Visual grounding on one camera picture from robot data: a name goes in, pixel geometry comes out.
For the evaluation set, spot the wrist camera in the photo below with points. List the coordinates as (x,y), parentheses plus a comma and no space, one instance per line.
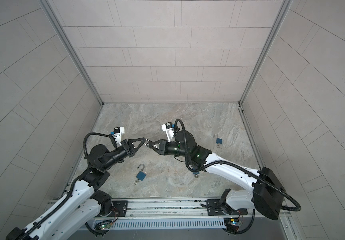
(117,134)
(168,128)

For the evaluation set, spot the white vent grille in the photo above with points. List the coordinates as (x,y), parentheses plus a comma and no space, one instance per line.
(170,224)

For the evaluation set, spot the far small blue padlock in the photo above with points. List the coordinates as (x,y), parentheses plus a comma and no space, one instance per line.
(218,141)

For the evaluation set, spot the right blue padlock with key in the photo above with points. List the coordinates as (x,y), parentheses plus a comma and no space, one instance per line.
(196,174)

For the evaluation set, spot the aluminium mounting rail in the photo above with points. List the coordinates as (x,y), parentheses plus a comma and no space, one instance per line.
(148,208)

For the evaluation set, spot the blue padlock with key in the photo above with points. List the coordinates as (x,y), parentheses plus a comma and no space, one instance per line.
(196,174)
(141,174)

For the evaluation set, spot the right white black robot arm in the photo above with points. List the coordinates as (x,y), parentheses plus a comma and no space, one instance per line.
(261,189)

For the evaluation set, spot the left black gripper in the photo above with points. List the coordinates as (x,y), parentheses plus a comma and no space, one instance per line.
(126,147)

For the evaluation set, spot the left blue padlock with key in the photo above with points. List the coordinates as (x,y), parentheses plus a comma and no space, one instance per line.
(141,174)

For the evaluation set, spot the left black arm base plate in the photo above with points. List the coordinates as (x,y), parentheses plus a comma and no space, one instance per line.
(114,209)

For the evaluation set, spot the right circuit board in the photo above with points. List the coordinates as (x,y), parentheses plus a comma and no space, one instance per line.
(232,225)

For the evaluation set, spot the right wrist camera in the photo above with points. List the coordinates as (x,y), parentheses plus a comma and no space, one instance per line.
(168,128)

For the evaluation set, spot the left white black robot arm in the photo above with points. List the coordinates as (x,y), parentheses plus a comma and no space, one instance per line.
(86,185)

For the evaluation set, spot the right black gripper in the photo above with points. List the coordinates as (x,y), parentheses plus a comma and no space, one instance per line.
(164,147)

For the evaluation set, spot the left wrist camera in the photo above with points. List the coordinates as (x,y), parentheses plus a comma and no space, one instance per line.
(117,134)

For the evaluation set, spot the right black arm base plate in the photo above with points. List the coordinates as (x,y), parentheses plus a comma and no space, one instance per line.
(216,208)

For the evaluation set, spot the left green circuit board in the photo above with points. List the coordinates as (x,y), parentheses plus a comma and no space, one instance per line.
(103,226)

